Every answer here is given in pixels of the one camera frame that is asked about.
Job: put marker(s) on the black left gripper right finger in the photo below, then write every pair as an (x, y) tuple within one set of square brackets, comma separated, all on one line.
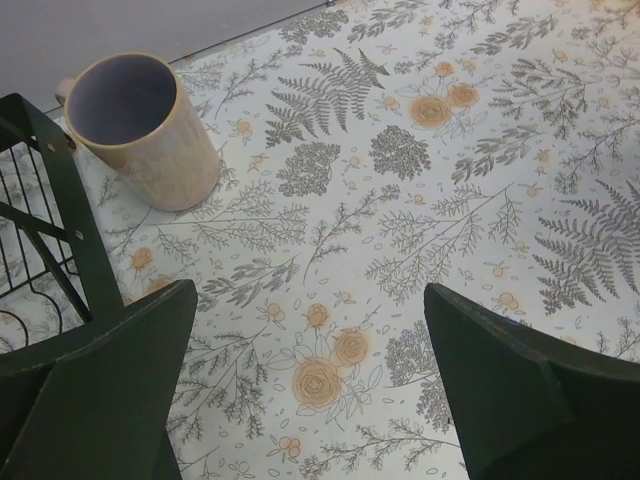
[(527, 405)]

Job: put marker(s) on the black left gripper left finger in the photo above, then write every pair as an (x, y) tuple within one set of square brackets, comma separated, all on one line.
[(93, 402)]

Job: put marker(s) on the beige ceramic mug purple inside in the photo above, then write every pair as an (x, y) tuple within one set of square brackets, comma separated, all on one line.
[(132, 112)]

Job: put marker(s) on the floral patterned table mat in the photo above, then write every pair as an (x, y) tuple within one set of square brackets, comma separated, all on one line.
[(367, 150)]

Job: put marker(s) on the black wire dish rack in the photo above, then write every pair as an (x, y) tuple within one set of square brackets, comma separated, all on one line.
[(55, 271)]

